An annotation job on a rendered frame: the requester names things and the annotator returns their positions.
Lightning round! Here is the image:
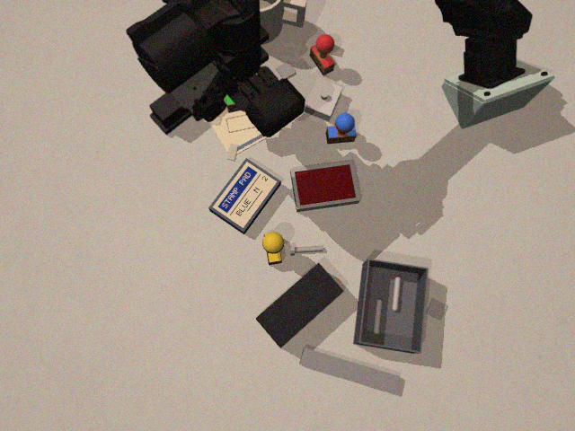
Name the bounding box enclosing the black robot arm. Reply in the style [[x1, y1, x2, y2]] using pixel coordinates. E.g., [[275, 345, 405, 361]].
[[126, 0, 533, 122]]

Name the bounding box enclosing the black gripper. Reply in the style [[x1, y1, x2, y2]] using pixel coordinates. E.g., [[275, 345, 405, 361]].
[[214, 26, 305, 137]]

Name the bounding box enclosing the cream inspection card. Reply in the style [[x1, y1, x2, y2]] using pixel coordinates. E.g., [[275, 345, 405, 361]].
[[203, 109, 267, 160]]

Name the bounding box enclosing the grey mug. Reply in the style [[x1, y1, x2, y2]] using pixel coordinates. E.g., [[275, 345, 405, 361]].
[[260, 0, 306, 45]]

